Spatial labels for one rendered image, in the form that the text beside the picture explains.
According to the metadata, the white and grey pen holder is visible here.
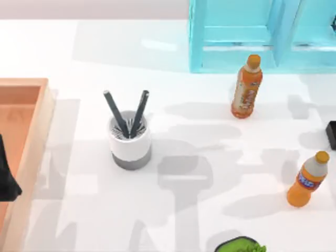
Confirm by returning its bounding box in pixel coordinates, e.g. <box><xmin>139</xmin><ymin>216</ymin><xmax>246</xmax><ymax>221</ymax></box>
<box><xmin>109</xmin><ymin>110</ymin><xmax>152</xmax><ymax>171</ymax></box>

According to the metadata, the black pot with green plant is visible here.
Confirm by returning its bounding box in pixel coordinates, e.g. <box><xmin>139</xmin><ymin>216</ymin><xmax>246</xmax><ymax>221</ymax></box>
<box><xmin>214</xmin><ymin>236</ymin><xmax>267</xmax><ymax>252</ymax></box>

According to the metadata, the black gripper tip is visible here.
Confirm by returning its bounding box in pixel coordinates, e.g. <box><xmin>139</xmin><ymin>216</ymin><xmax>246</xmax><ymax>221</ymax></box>
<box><xmin>0</xmin><ymin>134</ymin><xmax>23</xmax><ymax>203</ymax></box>

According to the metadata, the dark grey pen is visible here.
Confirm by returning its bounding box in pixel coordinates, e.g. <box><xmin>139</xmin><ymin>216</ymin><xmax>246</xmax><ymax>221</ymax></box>
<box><xmin>130</xmin><ymin>90</ymin><xmax>150</xmax><ymax>137</ymax></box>
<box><xmin>103</xmin><ymin>90</ymin><xmax>130</xmax><ymax>138</ymax></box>

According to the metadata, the light blue rack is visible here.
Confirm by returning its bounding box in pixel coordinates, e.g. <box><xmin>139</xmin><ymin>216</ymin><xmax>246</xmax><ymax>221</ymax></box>
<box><xmin>187</xmin><ymin>0</ymin><xmax>336</xmax><ymax>75</ymax></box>

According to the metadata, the black box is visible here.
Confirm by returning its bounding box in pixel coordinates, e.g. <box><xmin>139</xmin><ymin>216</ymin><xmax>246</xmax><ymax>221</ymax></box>
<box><xmin>325</xmin><ymin>121</ymin><xmax>336</xmax><ymax>150</ymax></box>

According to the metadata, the shallow salmon-coloured box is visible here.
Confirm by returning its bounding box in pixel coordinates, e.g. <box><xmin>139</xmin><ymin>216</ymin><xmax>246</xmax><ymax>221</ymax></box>
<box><xmin>0</xmin><ymin>78</ymin><xmax>56</xmax><ymax>252</ymax></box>

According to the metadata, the orange tea bottle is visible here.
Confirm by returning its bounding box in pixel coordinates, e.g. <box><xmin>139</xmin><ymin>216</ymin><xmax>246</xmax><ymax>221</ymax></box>
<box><xmin>230</xmin><ymin>54</ymin><xmax>264</xmax><ymax>119</ymax></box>

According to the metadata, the orange soda bottle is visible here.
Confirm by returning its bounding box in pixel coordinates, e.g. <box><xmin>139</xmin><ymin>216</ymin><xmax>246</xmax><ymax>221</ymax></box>
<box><xmin>286</xmin><ymin>151</ymin><xmax>330</xmax><ymax>208</ymax></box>

